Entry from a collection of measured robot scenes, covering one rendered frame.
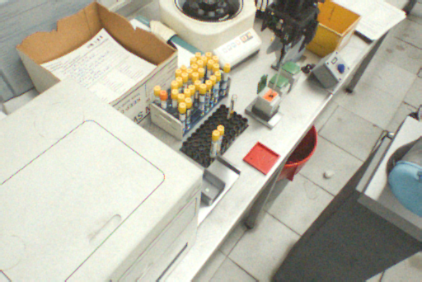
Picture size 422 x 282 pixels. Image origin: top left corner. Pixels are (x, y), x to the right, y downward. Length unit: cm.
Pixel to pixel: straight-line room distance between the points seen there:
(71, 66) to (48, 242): 60
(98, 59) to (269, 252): 115
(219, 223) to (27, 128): 42
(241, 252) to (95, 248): 128
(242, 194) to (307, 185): 112
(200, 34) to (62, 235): 67
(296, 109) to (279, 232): 89
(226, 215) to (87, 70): 50
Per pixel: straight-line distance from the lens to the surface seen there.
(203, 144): 82
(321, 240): 116
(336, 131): 217
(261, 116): 90
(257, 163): 84
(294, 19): 66
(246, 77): 102
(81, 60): 98
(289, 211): 180
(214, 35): 97
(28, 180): 50
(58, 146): 51
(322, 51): 114
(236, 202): 78
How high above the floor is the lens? 158
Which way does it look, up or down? 55 degrees down
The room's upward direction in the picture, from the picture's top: 8 degrees clockwise
